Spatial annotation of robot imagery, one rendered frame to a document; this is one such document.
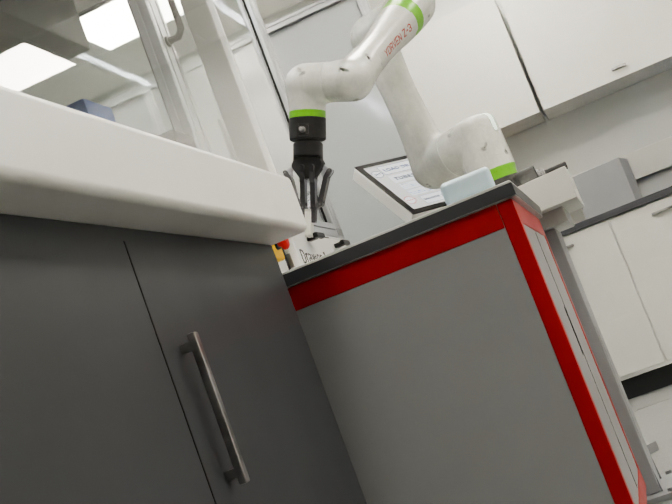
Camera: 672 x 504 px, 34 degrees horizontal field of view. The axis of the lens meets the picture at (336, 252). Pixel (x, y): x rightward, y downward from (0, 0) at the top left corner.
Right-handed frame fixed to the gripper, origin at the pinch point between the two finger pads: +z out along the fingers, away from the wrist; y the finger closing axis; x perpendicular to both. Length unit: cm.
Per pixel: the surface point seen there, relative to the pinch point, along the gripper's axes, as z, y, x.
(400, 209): -9, 7, 79
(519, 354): 29, 58, -68
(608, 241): -6, 67, 296
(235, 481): 41, 28, -131
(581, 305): 22, 65, 22
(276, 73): -49, -24, 50
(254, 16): -67, -31, 50
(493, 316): 22, 53, -68
